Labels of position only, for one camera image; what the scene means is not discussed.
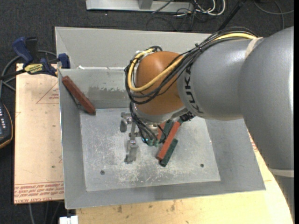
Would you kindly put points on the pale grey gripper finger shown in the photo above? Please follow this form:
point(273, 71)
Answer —
point(127, 155)
point(133, 154)

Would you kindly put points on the grey metal bin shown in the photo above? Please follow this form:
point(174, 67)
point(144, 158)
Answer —
point(112, 148)

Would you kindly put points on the dark green flat block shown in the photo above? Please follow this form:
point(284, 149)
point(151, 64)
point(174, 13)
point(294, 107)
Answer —
point(167, 130)
point(170, 154)

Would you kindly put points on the red-brown flat block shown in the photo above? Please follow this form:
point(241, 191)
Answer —
point(78, 94)
point(168, 141)

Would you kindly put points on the brown cardboard board, red print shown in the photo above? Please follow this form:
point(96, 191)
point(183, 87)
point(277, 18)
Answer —
point(37, 136)

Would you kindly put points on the black cylinder on white bracket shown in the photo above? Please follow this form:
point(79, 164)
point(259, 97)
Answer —
point(187, 117)

